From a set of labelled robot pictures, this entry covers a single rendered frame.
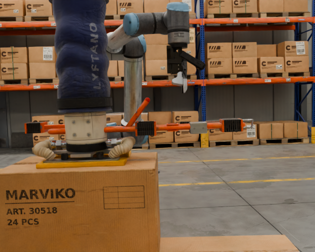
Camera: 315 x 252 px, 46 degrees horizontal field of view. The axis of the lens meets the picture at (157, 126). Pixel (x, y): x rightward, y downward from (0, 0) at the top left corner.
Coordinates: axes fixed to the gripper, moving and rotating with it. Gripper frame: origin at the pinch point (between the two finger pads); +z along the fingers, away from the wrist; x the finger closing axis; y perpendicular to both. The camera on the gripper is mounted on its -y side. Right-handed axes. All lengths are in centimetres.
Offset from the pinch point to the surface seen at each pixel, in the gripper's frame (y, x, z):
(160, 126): 10.7, 4.4, 13.2
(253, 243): -29, -6, 67
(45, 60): 279, -696, -93
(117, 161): 27.0, 15.8, 25.2
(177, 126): 3.6, 4.5, 13.4
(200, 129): -5.7, 4.6, 14.9
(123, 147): 25.1, 12.9, 20.3
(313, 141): -347, -734, 116
